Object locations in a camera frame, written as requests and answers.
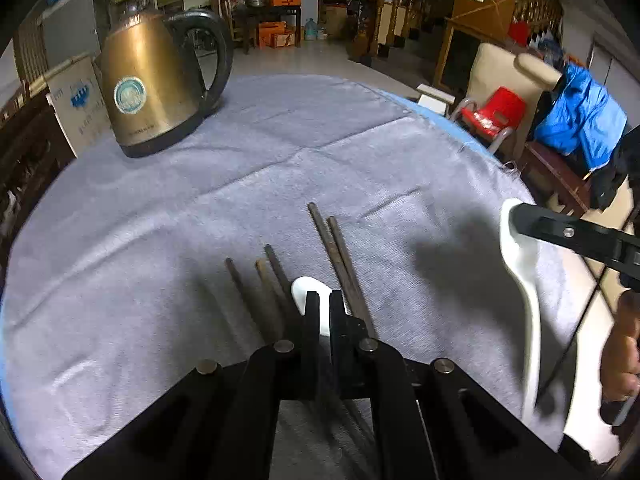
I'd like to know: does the dark wooden chopstick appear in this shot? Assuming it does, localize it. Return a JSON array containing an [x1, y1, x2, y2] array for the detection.
[[224, 258, 281, 344], [328, 216, 378, 338], [307, 203, 367, 327], [264, 244, 302, 326]]

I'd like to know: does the white ceramic spoon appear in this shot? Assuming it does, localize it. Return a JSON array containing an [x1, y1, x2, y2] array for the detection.
[[290, 275, 335, 339], [499, 198, 541, 426]]

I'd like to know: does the brown wooden chopstick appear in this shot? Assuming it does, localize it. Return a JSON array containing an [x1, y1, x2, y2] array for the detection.
[[255, 259, 288, 344]]

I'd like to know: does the right hand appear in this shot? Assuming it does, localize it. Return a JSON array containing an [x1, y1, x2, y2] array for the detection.
[[600, 290, 639, 401]]

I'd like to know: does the blue jacket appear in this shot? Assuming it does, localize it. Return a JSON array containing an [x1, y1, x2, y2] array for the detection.
[[533, 63, 627, 172]]

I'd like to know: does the red plastic chair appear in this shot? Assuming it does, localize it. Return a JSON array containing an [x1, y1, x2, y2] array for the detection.
[[449, 87, 526, 155]]

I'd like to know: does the grey table cloth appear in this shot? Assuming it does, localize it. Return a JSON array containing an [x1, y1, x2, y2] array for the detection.
[[1, 76, 576, 479]]

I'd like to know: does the bronze electric kettle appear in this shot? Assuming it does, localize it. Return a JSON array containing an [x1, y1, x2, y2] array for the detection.
[[100, 9, 233, 158]]

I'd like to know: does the white cardboard box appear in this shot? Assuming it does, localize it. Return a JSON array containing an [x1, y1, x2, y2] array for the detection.
[[44, 53, 111, 158]]

